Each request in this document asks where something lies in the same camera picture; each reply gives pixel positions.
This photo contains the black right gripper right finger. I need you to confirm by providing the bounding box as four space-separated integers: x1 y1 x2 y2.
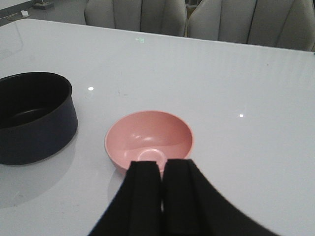
162 159 274 236

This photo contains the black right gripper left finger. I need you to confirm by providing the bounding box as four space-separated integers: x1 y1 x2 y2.
91 161 162 236

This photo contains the pink bowl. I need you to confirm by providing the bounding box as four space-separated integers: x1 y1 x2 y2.
104 110 194 175

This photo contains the dark blue pot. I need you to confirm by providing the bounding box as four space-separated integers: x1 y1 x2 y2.
0 72 78 165

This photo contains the left grey chair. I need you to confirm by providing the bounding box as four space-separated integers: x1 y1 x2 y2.
84 0 187 37

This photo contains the grey chair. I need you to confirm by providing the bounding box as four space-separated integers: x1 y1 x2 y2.
188 0 315 51
84 0 187 37

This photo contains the right grey chair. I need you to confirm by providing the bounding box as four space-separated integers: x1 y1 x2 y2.
188 0 315 51

